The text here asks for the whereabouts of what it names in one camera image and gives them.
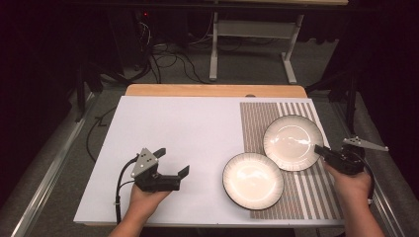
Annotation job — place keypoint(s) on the black computer case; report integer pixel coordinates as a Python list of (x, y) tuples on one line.
[(131, 39)]

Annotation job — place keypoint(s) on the person's left hand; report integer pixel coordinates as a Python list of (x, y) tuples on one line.
[(145, 202)]

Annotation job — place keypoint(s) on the white frame desk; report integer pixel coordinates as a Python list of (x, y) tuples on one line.
[(253, 29)]

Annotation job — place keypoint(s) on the person's right hand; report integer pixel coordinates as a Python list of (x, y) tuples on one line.
[(349, 187)]

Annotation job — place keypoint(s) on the white board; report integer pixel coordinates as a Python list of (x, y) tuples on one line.
[(164, 131)]

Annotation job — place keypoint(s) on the wooden table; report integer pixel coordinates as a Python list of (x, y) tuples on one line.
[(214, 90)]

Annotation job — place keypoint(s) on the striped brown white placemat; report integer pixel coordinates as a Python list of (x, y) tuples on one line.
[(257, 131)]

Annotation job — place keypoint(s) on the white plate with dark rim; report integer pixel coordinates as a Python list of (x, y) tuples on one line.
[(253, 181), (291, 141)]

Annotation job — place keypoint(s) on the black stand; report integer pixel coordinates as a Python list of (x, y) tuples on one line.
[(80, 98), (351, 105)]

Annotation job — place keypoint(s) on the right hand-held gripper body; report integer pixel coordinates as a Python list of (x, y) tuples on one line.
[(346, 161)]

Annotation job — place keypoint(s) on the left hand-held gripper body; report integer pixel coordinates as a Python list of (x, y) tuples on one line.
[(145, 164)]

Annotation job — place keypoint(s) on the metal floor rail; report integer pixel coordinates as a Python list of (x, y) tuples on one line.
[(49, 177), (382, 210)]

